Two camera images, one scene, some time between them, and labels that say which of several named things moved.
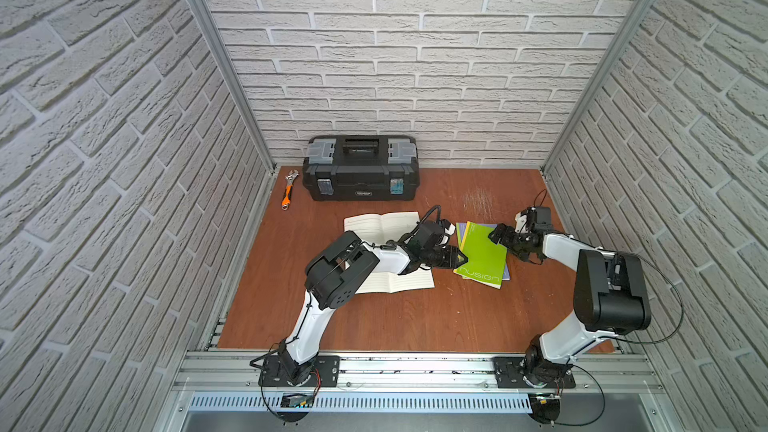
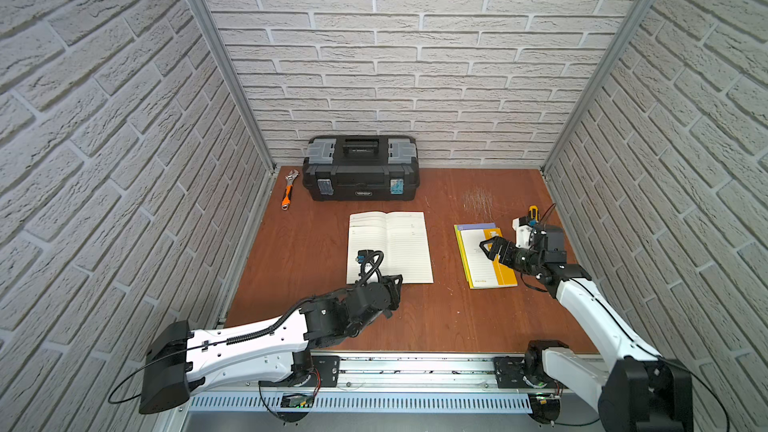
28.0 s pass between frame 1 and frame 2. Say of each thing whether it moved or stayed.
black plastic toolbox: stayed
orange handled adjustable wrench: stayed
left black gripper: moved
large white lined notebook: stayed
